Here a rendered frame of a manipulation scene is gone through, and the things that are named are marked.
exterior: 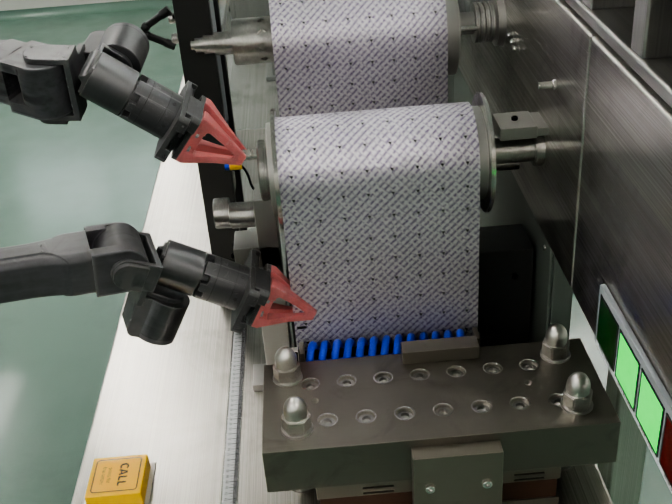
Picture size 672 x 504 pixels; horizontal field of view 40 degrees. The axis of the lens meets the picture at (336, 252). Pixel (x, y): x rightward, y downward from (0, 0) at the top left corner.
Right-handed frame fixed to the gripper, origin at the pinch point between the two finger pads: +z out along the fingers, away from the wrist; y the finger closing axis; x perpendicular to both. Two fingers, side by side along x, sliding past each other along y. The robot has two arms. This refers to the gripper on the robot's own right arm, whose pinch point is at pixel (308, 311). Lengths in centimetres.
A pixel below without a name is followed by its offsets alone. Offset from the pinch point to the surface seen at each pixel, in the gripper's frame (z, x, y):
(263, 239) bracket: -7.8, 3.7, -7.1
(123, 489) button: -14.3, -25.0, 12.7
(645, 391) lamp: 20.3, 24.8, 34.6
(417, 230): 7.3, 16.0, 0.2
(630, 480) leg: 67, -19, -13
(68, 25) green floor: -85, -172, -527
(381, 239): 3.8, 13.2, 0.2
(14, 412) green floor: -30, -139, -119
